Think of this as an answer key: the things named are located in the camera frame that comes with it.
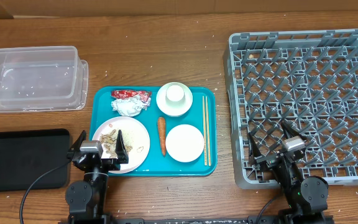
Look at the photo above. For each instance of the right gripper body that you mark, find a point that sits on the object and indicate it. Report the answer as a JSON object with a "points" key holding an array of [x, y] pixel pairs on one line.
{"points": [[269, 160]]}

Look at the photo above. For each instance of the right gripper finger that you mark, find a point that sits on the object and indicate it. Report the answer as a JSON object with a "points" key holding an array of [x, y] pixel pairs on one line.
{"points": [[254, 152], [289, 132]]}

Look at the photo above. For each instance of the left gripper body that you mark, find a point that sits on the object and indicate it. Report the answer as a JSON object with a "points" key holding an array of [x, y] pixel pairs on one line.
{"points": [[107, 165]]}

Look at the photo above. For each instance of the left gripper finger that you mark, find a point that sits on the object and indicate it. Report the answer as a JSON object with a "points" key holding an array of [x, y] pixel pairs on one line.
{"points": [[120, 150], [77, 144]]}

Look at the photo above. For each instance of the peanut and rice scraps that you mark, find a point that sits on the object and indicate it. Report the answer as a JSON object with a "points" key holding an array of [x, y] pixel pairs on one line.
{"points": [[108, 140]]}

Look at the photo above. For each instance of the large pink plate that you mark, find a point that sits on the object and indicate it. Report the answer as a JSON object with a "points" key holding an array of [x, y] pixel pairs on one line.
{"points": [[135, 159]]}

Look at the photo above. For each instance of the white tissue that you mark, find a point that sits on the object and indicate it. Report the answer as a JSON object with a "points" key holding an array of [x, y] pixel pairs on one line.
{"points": [[131, 106]]}

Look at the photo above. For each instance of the red snack wrapper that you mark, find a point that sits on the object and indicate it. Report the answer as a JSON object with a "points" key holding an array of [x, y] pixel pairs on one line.
{"points": [[125, 94]]}

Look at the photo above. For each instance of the white cup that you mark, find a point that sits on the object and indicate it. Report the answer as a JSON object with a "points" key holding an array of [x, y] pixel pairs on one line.
{"points": [[175, 93]]}

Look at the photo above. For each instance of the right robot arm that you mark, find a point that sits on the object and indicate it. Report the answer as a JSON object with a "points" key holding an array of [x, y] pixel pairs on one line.
{"points": [[306, 197]]}

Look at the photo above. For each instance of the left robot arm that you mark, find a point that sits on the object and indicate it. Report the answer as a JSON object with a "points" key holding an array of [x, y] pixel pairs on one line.
{"points": [[86, 198]]}

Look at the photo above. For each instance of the grey dishwasher rack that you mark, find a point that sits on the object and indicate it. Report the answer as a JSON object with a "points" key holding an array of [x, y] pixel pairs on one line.
{"points": [[308, 79]]}

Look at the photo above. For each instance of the orange carrot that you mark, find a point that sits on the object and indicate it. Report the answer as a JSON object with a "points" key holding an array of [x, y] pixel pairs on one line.
{"points": [[161, 126]]}

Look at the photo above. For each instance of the pale green bowl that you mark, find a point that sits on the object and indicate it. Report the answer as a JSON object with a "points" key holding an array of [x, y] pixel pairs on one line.
{"points": [[170, 108]]}

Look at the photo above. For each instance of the small white plate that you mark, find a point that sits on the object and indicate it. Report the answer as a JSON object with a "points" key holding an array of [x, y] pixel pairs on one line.
{"points": [[185, 143]]}

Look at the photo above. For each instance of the teal plastic serving tray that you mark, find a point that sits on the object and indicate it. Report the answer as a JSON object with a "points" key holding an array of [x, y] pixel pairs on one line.
{"points": [[155, 164]]}

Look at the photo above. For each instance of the right wooden chopstick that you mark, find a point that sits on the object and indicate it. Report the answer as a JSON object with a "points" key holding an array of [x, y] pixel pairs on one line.
{"points": [[207, 133]]}

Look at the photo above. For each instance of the black plastic tray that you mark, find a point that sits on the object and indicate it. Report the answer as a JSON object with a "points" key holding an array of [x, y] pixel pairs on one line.
{"points": [[26, 155]]}

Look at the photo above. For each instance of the clear plastic bin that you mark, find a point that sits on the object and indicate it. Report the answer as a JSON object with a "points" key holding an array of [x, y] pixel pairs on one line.
{"points": [[51, 78]]}

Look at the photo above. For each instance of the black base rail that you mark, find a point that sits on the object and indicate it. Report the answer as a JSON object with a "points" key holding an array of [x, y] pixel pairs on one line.
{"points": [[268, 219]]}

